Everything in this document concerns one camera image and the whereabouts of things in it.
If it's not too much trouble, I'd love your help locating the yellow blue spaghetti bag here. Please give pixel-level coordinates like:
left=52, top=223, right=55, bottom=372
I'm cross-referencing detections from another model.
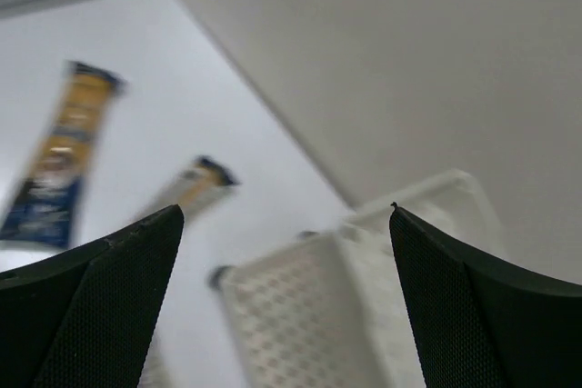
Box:
left=1, top=61, right=124, bottom=250

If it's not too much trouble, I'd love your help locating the white two-tier shelf cart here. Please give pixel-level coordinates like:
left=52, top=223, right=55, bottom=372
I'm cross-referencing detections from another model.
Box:
left=209, top=169, right=506, bottom=387

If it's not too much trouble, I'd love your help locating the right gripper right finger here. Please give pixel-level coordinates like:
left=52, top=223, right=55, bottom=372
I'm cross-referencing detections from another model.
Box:
left=389, top=205, right=581, bottom=387

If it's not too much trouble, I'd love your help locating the upright blue spaghetti bag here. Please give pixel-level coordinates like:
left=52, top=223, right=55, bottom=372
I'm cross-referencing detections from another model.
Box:
left=138, top=155, right=239, bottom=224

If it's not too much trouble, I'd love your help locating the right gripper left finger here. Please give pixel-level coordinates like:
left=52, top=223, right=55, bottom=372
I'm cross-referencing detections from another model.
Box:
left=1, top=205, right=185, bottom=387

